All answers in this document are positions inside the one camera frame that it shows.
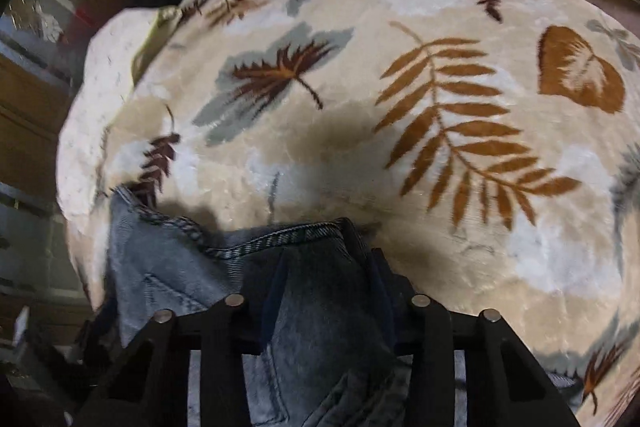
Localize leaf print blanket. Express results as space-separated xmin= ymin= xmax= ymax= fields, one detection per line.
xmin=57 ymin=0 xmax=640 ymax=427

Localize white quilt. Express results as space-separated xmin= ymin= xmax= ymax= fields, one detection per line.
xmin=56 ymin=6 xmax=182 ymax=258

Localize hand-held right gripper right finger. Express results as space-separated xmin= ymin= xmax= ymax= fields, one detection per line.
xmin=371 ymin=248 xmax=582 ymax=427

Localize wooden glass cabinet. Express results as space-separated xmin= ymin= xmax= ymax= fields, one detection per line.
xmin=0 ymin=0 xmax=143 ymax=318

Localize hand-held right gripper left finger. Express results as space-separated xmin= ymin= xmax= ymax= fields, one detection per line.
xmin=75 ymin=254 xmax=290 ymax=427

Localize blue denim pants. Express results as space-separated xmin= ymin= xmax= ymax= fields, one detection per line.
xmin=100 ymin=186 xmax=418 ymax=427

